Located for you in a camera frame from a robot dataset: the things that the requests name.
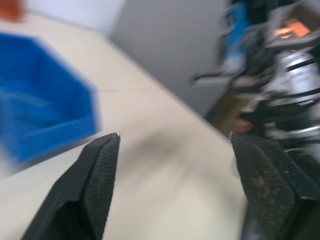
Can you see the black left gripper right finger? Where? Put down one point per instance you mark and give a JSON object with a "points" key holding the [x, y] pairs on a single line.
{"points": [[272, 185]]}

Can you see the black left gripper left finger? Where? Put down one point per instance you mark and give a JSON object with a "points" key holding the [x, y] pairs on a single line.
{"points": [[97, 180]]}

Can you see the blue plastic bin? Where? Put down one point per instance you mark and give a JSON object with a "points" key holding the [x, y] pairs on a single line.
{"points": [[42, 100]]}

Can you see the silver robot body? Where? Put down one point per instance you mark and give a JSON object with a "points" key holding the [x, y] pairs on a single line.
{"points": [[282, 87]]}

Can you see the blue box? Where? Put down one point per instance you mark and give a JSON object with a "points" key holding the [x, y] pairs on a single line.
{"points": [[235, 35]]}

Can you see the orange object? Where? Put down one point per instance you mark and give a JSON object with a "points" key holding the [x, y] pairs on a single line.
{"points": [[11, 8]]}

